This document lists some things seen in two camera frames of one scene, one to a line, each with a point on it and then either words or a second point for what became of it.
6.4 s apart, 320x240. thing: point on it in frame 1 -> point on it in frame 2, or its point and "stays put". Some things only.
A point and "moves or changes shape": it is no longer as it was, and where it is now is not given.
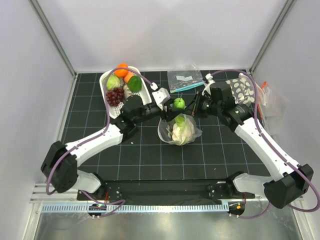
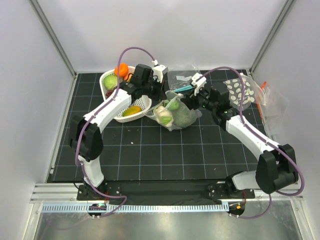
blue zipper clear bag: (182, 80) stays put
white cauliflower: (183, 134) moves or changes shape
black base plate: (205, 193) stays put
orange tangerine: (120, 73) stays put
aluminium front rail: (134, 208) stays put
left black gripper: (173, 113) -> (160, 95)
